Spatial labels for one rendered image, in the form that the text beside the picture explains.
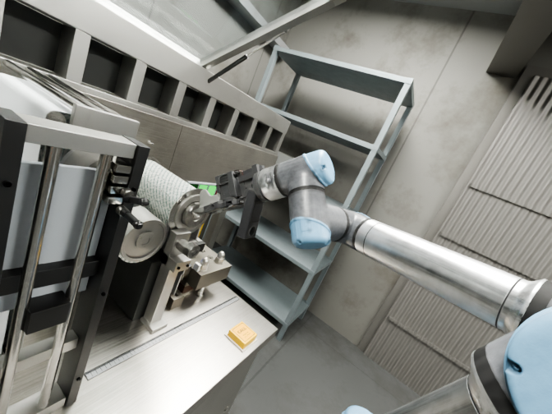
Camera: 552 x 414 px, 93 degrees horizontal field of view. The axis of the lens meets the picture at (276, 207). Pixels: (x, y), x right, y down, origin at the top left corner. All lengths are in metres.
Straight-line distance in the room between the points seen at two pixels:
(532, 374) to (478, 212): 2.37
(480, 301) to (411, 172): 2.26
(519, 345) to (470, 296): 0.18
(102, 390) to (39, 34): 0.83
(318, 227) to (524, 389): 0.31
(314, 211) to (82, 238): 0.37
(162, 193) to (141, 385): 0.46
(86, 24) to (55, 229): 0.55
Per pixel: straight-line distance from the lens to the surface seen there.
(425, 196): 2.65
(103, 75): 0.99
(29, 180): 0.45
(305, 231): 0.47
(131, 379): 0.80
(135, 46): 0.94
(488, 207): 2.65
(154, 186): 0.80
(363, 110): 2.84
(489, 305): 0.46
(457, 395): 0.36
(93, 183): 0.45
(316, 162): 0.51
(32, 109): 0.58
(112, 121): 0.53
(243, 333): 0.94
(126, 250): 0.72
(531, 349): 0.29
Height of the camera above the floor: 1.53
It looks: 13 degrees down
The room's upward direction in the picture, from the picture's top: 24 degrees clockwise
